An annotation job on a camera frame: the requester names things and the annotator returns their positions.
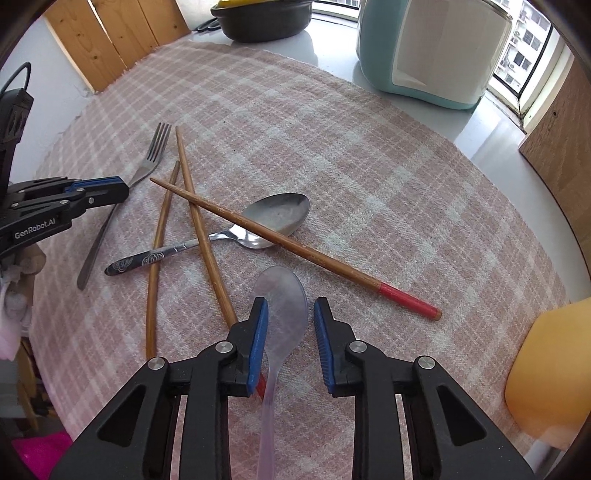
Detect translucent plastic spoon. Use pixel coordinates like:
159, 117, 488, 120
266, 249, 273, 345
252, 265, 309, 480

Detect metal spoon with patterned handle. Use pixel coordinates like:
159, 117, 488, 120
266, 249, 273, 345
104, 193, 311, 278

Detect wooden chopstick with red end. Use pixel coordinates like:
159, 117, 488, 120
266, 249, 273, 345
175, 126, 269, 401
150, 178, 443, 320
145, 161, 181, 361

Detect person's left forearm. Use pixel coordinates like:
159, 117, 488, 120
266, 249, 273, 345
0, 277, 34, 361

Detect metal fork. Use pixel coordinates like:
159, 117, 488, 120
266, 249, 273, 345
76, 122, 172, 291

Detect black pot with yellow lid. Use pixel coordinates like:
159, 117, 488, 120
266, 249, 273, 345
210, 0, 314, 43

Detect pine wood panel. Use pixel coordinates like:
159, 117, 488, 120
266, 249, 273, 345
44, 0, 191, 94

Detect pink plaid cloth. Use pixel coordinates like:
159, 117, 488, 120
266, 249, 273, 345
21, 34, 578, 480

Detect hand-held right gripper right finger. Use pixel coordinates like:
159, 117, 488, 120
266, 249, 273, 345
313, 298, 536, 480

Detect person's left hand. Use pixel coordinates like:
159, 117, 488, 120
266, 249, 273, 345
0, 247, 47, 282

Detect teal and white electric cooker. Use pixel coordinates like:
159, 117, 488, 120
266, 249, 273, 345
355, 0, 513, 110

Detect apartment buildings outside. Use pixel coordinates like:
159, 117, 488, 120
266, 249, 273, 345
489, 0, 548, 93

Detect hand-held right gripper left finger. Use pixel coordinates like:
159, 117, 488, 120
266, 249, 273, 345
48, 298, 269, 480

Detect magenta object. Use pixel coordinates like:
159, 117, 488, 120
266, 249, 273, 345
11, 438, 72, 464

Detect yellow plastic container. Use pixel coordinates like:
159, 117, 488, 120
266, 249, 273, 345
504, 298, 591, 450

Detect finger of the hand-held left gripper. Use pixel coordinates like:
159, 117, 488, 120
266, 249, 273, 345
9, 176, 126, 197
11, 183, 131, 222

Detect light wooden board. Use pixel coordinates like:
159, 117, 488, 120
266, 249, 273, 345
518, 60, 591, 217

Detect black cable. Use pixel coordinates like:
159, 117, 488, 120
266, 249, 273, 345
0, 62, 32, 100

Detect white window frame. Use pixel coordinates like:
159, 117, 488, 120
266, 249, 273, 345
485, 0, 575, 132

